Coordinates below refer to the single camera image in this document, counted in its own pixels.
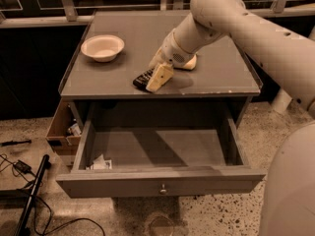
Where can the grey cabinet with counter top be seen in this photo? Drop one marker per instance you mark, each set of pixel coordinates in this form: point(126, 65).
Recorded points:
point(221, 69)

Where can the black tool on floor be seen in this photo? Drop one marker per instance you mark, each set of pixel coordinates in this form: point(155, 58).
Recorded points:
point(13, 143)

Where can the open grey top drawer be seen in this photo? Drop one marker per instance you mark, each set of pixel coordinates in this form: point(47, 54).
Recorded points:
point(187, 160)

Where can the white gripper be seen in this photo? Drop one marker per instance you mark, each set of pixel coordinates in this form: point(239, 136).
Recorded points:
point(172, 51)

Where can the white paper bowl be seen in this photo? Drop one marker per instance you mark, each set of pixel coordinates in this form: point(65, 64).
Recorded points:
point(102, 48)

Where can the white crumpled packet in drawer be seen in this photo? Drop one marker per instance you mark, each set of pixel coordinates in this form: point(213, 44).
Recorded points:
point(100, 163)

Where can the black pole on floor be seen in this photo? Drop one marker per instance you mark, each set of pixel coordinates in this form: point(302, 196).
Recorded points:
point(31, 195)

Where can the brown cardboard box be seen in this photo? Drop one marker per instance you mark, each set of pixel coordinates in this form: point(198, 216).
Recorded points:
point(61, 140)

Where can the black power adapter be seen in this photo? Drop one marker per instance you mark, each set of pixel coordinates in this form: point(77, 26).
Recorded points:
point(22, 167)

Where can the small white bottle in box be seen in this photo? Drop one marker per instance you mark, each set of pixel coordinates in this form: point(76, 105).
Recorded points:
point(74, 130)

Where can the yellow sponge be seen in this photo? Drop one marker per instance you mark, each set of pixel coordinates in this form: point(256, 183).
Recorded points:
point(190, 65)

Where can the round metal drawer knob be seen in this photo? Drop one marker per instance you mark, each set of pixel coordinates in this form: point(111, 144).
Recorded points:
point(163, 190)

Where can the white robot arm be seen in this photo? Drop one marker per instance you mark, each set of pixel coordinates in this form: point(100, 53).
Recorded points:
point(289, 59)

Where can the metal window railing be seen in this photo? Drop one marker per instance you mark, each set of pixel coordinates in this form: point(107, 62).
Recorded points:
point(98, 7)

